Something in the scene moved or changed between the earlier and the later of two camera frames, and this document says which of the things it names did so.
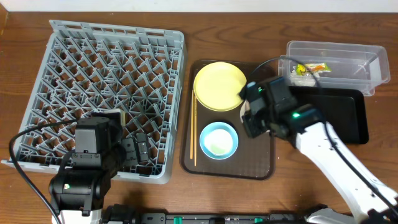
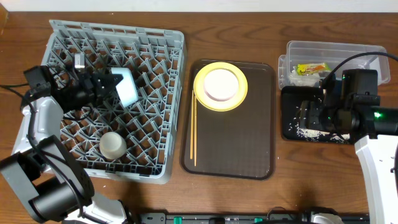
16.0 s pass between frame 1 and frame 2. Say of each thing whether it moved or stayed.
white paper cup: moved
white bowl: moved
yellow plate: stayed
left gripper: moved
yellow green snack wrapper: stayed
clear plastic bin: stayed
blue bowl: moved
